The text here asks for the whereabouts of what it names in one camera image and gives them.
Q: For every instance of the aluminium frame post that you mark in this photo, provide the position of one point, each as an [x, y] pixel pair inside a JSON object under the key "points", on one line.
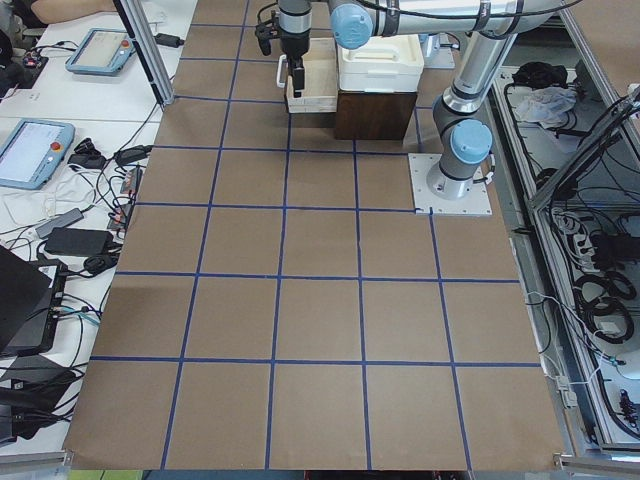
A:
{"points": [[136, 24]]}

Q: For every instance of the blue teach pendant near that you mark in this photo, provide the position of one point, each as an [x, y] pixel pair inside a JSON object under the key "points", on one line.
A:
{"points": [[33, 151]]}

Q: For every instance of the light wooden drawer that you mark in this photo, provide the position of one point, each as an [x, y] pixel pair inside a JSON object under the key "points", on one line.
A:
{"points": [[321, 83]]}

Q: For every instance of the white crumpled cloth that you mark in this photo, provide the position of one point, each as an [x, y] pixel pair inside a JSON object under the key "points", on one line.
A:
{"points": [[548, 107]]}

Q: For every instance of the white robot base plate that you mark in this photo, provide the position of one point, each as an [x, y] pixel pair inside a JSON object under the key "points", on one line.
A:
{"points": [[436, 194]]}

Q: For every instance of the dark brown wooden cabinet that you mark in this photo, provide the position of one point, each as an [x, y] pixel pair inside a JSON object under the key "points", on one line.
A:
{"points": [[373, 116]]}

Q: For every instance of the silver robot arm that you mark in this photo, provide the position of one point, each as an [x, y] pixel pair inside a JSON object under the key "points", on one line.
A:
{"points": [[469, 38]]}

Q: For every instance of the black power adapter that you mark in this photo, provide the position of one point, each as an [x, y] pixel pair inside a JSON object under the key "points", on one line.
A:
{"points": [[77, 242]]}

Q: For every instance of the blue teach pendant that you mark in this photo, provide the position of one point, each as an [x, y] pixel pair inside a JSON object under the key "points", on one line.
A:
{"points": [[102, 52], [33, 151]]}

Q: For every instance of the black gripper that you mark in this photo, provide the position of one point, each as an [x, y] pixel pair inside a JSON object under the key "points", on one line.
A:
{"points": [[293, 46]]}

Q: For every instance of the white drawer handle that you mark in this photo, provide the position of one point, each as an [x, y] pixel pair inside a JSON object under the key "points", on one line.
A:
{"points": [[282, 73]]}

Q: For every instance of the black laptop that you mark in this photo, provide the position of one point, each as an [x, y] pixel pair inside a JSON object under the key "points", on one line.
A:
{"points": [[31, 291]]}

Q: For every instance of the white plastic tray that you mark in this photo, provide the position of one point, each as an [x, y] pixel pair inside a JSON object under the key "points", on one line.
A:
{"points": [[382, 65]]}

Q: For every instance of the blue teach pendant far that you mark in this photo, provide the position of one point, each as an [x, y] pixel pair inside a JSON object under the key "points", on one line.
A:
{"points": [[102, 52]]}

